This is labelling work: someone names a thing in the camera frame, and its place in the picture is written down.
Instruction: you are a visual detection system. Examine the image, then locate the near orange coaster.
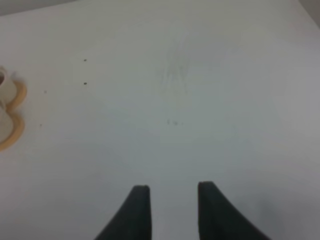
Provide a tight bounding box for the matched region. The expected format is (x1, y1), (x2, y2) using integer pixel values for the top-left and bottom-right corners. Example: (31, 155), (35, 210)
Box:
(0, 113), (25, 152)

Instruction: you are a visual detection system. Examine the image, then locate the white teacup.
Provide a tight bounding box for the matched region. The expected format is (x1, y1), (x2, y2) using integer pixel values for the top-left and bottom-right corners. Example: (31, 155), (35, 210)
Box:
(0, 99), (14, 143)
(0, 66), (17, 104)

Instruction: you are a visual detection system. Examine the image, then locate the orange coaster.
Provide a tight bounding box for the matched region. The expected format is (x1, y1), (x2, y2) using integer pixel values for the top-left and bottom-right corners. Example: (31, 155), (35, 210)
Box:
(6, 81), (27, 112)
(0, 113), (25, 152)

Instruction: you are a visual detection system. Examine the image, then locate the far white teacup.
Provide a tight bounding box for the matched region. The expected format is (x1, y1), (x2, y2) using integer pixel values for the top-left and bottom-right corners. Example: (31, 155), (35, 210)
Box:
(0, 66), (17, 104)

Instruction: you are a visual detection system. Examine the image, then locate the far orange coaster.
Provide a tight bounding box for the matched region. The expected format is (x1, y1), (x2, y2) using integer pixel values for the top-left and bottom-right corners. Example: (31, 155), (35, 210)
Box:
(6, 81), (27, 112)

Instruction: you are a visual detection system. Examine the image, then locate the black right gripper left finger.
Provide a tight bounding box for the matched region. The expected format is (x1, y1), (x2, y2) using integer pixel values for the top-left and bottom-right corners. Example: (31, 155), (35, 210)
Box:
(96, 185), (152, 240)

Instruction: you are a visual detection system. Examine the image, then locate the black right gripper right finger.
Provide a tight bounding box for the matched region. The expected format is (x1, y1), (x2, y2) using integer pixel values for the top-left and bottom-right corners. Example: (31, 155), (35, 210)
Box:
(197, 181), (269, 240)

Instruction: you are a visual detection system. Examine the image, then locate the near white teacup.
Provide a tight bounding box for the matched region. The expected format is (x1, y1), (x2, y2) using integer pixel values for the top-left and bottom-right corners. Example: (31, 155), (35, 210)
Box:
(0, 99), (14, 143)

